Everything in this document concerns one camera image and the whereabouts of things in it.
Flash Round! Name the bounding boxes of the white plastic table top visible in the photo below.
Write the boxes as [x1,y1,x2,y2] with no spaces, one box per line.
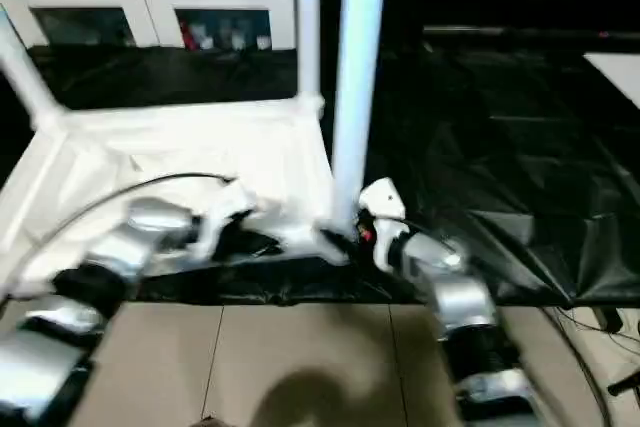
[0,94,361,298]

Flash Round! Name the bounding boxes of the white plastic table leg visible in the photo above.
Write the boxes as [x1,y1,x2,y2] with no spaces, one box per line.
[0,1,69,128]
[294,0,326,108]
[327,0,391,243]

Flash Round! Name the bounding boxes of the black cloth mat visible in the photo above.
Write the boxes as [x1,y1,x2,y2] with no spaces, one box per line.
[0,21,640,308]

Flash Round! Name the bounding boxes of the white flat board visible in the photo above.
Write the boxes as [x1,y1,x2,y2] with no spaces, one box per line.
[583,51,640,111]

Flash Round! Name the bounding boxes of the black floor stand base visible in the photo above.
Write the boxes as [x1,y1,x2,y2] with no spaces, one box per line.
[607,374,640,396]

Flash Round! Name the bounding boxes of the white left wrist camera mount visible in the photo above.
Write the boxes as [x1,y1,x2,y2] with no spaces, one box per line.
[192,181,259,261]

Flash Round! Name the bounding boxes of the dark metal rail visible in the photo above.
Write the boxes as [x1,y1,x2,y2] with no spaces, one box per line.
[422,24,640,43]

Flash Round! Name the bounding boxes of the coiled black cables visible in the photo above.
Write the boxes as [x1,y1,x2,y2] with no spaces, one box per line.
[547,304,640,363]

